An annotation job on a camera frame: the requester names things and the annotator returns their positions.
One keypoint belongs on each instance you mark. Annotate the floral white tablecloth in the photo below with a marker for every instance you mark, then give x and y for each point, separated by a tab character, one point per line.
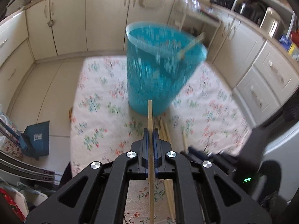
103	125

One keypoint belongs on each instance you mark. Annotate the dark blue dustpan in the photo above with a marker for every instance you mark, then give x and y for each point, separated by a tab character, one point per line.
38	134

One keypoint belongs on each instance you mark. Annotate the white electric kettle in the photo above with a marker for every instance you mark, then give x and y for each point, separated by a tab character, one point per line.
272	23

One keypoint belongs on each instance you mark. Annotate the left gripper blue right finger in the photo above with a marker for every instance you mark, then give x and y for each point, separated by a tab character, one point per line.
156	141

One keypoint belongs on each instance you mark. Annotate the teal perforated plastic basket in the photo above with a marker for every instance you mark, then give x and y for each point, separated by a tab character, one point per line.
153	70

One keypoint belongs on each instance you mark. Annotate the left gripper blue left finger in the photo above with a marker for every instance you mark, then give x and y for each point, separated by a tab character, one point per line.
145	151

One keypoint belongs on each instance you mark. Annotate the white three-tier storage cart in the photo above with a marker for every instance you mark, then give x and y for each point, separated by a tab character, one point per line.
195	18

